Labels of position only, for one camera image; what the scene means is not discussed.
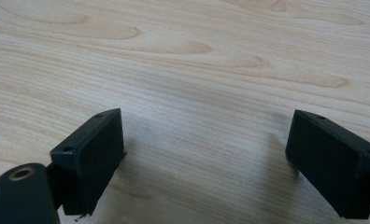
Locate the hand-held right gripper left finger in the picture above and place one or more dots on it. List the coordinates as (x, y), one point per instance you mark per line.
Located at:
(89, 161)

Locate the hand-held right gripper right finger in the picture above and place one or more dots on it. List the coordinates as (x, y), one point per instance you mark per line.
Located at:
(332, 161)

